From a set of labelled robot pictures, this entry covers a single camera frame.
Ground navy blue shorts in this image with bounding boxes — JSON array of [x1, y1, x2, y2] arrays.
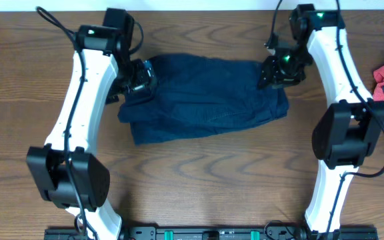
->
[[118, 53, 289, 145]]

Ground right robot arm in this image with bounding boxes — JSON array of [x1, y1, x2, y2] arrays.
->
[[258, 4, 384, 239]]

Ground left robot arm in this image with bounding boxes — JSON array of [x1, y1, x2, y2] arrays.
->
[[26, 8, 157, 239]]

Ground red garment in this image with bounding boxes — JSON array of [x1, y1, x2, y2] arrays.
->
[[373, 65, 384, 101]]

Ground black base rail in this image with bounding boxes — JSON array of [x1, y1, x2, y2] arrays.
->
[[44, 225, 379, 240]]

